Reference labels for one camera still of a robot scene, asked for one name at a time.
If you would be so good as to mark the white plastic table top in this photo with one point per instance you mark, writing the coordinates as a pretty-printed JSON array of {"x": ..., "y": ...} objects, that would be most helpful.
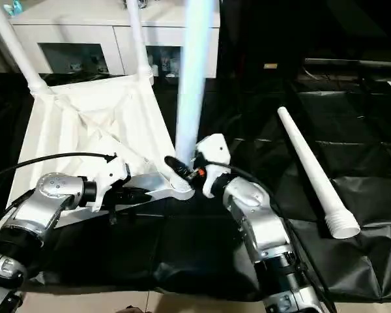
[{"x": 98, "y": 124}]

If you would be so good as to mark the white plastic table leg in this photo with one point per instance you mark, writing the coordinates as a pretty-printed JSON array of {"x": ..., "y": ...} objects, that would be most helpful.
[
  {"x": 138, "y": 39},
  {"x": 16, "y": 45},
  {"x": 313, "y": 169},
  {"x": 192, "y": 78}
]

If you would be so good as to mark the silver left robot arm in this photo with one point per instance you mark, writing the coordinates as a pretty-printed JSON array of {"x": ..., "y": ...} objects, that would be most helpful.
[{"x": 39, "y": 208}]

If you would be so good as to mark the small yellow label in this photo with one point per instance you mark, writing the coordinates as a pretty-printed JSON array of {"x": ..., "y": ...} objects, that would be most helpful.
[{"x": 270, "y": 66}]

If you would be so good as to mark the black plastic mat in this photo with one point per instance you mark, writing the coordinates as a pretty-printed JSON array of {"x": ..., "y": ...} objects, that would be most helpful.
[{"x": 352, "y": 163}]

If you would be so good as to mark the white glass-door cabinet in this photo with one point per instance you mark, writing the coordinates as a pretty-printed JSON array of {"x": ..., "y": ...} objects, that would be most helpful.
[{"x": 85, "y": 19}]

